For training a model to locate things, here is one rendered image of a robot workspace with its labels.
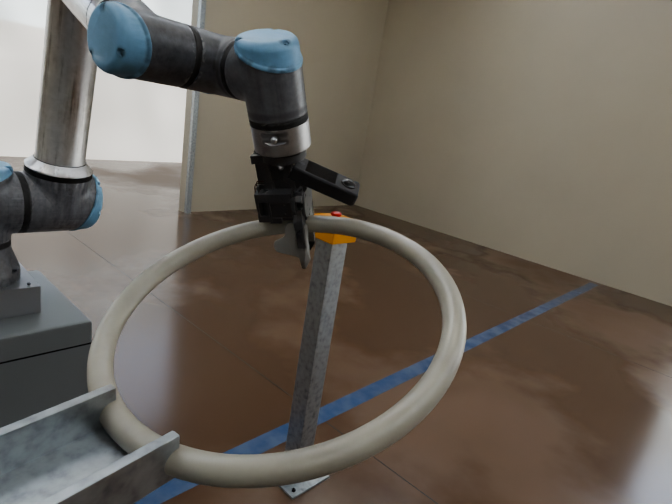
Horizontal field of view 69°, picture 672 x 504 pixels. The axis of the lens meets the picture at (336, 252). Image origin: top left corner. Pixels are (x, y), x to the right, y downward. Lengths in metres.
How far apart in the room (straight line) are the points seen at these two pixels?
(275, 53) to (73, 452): 0.53
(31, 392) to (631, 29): 6.21
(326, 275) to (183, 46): 1.11
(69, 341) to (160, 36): 0.84
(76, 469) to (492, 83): 6.69
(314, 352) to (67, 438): 1.32
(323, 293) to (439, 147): 5.64
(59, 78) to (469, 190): 6.10
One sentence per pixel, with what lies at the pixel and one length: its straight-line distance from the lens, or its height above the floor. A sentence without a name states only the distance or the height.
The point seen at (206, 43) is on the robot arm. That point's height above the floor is 1.50.
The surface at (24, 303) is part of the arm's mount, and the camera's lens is 1.40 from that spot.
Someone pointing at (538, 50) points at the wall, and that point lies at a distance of 6.81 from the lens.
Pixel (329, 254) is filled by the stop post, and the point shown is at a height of 0.96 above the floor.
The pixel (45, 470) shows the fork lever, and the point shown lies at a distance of 0.59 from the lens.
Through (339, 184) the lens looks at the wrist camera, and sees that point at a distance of 0.80.
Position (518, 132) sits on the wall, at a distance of 6.72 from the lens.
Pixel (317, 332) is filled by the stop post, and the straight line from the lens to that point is 1.80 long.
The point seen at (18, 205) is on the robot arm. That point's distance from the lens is 1.35.
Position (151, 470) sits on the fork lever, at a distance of 0.54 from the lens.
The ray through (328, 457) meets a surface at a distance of 0.51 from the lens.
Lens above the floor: 1.43
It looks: 16 degrees down
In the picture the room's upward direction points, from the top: 9 degrees clockwise
